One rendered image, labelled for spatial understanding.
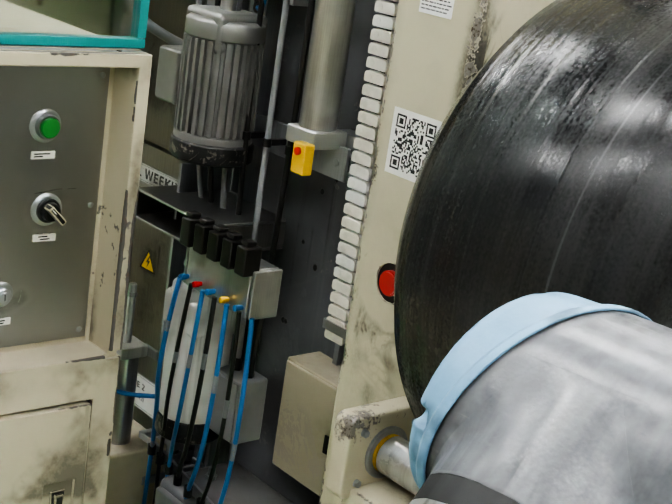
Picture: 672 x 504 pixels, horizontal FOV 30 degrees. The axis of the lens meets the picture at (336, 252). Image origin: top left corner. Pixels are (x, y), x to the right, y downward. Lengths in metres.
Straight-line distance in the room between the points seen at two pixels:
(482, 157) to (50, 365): 0.64
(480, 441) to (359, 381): 0.97
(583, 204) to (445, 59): 0.39
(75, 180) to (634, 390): 1.07
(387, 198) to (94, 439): 0.48
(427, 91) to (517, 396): 0.88
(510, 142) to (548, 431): 0.59
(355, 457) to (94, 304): 0.40
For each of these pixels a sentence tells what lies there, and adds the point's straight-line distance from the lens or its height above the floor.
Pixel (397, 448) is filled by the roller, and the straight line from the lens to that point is 1.36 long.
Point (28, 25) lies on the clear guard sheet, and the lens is 1.41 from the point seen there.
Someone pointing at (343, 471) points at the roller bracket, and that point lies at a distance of 1.37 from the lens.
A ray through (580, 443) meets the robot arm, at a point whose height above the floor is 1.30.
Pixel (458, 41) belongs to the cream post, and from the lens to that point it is 1.35.
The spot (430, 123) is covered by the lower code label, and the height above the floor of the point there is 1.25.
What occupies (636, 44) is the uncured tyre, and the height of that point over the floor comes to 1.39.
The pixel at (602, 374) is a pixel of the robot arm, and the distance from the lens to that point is 0.52.
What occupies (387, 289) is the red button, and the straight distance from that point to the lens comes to 1.43.
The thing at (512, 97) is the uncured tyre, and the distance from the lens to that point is 1.11.
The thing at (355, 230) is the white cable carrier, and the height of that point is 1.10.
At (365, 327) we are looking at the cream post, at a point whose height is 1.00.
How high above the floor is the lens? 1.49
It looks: 17 degrees down
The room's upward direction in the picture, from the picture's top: 9 degrees clockwise
